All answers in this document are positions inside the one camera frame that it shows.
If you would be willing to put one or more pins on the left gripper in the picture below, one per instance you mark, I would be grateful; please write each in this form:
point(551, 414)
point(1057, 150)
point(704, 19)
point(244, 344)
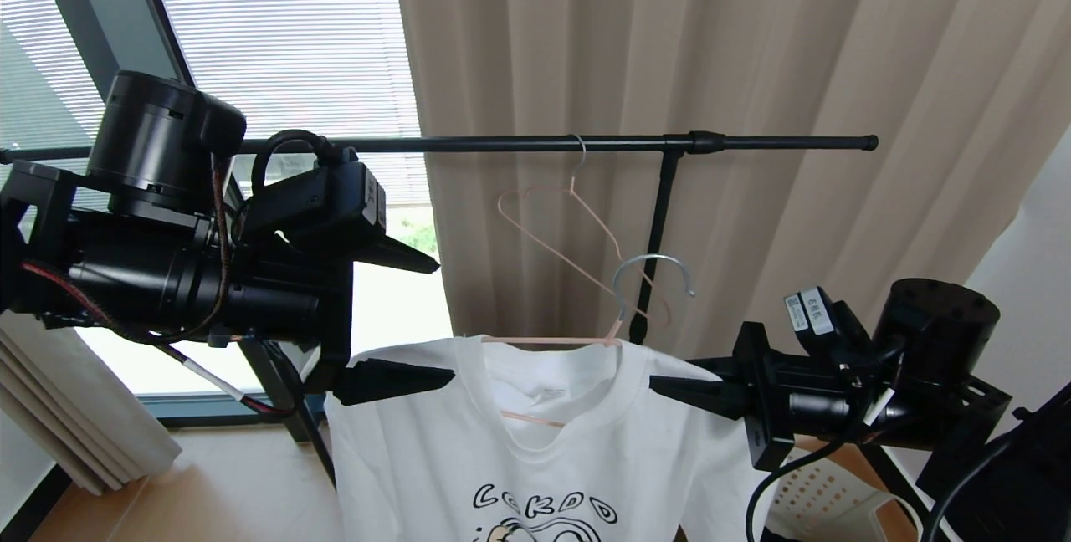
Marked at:
point(167, 283)

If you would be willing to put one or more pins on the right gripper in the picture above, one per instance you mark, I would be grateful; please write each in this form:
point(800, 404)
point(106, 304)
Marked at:
point(770, 408)

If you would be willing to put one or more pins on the pink clothes hanger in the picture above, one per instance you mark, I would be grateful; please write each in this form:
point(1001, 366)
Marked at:
point(619, 320)
point(548, 245)

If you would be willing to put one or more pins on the white printed t-shirt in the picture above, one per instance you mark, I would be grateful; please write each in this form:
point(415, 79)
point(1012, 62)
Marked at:
point(435, 458)

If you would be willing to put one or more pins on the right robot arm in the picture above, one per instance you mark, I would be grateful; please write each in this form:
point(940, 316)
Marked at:
point(937, 324)

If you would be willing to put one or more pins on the white laundry basket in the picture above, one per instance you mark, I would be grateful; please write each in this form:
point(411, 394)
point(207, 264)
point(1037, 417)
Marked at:
point(828, 500)

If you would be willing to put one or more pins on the black clothes rack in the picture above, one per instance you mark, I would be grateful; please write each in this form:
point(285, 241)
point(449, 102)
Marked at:
point(519, 143)

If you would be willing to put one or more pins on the white curtain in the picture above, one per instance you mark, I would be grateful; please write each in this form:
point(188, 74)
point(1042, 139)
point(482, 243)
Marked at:
point(75, 408)

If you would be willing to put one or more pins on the beige curtain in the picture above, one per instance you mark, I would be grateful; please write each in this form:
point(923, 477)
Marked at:
point(711, 40)

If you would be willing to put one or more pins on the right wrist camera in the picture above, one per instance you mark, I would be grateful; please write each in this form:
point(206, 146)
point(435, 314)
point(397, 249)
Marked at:
point(824, 320)

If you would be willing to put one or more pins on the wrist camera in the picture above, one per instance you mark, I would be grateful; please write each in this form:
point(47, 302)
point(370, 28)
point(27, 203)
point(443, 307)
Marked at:
point(824, 320)
point(326, 199)

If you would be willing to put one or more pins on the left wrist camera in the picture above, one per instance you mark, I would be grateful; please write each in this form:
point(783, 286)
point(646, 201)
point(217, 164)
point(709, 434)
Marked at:
point(326, 199)

